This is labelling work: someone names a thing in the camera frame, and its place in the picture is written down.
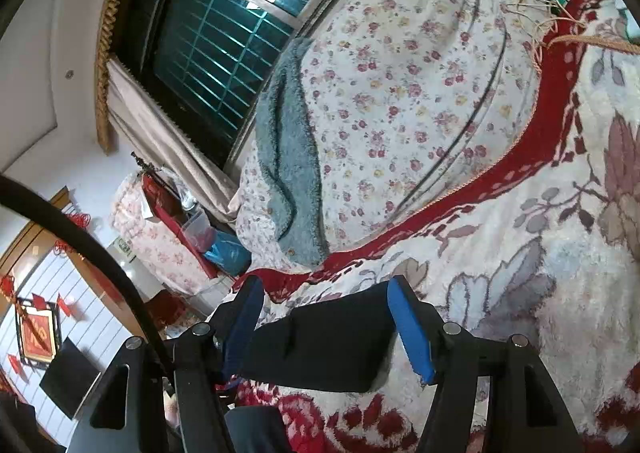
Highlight red white floral blanket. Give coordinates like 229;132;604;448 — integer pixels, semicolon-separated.
232;0;639;452

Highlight floral covered furniture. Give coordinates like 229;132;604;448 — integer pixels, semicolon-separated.
108;173;210;296

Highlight beige curtain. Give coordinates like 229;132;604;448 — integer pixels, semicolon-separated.
106;59;240;225

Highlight clear plastic container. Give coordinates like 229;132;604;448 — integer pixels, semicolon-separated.
181;210;216;254

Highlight black cable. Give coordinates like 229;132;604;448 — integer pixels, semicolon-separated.
0;174;177;379

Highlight dark jacket sleeve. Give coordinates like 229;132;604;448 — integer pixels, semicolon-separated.
224;405;293;453

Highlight window with green grille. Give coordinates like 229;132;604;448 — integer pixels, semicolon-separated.
142;0;371;154

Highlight floral quilt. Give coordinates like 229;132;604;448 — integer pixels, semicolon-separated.
234;0;557;275

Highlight teal fleece jacket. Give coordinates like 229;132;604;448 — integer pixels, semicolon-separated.
255;37;329;270

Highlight blue plastic bag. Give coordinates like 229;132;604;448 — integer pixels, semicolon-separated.
203;231;252;277

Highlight black pants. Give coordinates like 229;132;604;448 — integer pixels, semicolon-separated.
238;282;395;392

